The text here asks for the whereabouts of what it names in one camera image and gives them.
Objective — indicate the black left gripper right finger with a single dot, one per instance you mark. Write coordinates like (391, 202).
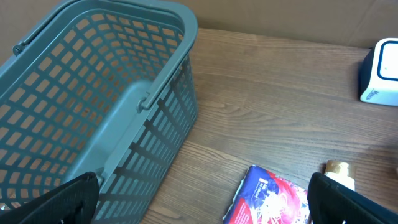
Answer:
(330, 202)

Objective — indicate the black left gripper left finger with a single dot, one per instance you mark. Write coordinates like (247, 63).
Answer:
(72, 202)

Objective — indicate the white bamboo print tube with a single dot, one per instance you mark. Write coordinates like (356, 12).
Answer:
(341, 172)

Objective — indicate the red purple pad pack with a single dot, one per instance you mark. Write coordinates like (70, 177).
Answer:
(265, 198)

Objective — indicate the white barcode scanner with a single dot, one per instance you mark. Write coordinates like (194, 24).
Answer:
(378, 74)

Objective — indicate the grey plastic basket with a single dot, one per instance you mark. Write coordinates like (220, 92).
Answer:
(103, 87)

